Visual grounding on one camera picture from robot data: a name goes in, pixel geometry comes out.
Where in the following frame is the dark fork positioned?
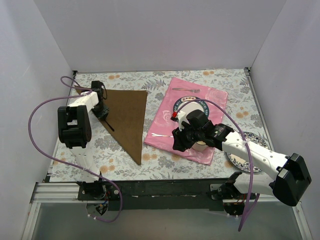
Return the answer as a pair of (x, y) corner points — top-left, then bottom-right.
(104, 119), (115, 132)

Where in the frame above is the brown cloth napkin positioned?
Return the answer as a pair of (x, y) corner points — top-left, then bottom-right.
(90, 89), (148, 165)

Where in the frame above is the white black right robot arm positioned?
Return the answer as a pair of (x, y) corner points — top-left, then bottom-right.
(171, 109), (312, 207)

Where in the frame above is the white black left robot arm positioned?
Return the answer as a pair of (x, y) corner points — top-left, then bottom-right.
(57, 80), (110, 175)

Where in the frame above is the cream mug dark rim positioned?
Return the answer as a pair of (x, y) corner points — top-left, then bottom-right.
(192, 141), (208, 152)

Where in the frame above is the pink floral placemat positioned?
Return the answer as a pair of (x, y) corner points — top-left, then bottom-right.
(144, 77), (228, 165)

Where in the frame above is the silver spoon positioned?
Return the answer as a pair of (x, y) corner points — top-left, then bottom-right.
(151, 133), (173, 138)

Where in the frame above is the green rimmed white plate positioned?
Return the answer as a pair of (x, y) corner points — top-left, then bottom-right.
(172, 95), (210, 117)

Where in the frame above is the floral tablecloth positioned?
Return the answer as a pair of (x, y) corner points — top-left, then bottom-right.
(49, 69), (280, 183)

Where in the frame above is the blue floral white plate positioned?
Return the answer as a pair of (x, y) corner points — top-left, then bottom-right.
(226, 131), (269, 173)

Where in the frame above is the silver fork on placemat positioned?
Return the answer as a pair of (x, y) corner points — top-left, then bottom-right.
(172, 88), (200, 93)

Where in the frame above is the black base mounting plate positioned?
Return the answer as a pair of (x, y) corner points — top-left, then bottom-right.
(77, 178), (247, 216)

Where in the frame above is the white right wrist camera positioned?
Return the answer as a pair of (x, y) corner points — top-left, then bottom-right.
(171, 110), (190, 131)

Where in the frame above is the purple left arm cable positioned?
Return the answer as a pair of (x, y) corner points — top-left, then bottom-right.
(27, 76), (123, 223)

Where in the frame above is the aluminium table frame rail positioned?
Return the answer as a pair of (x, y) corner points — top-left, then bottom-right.
(21, 66), (313, 240)

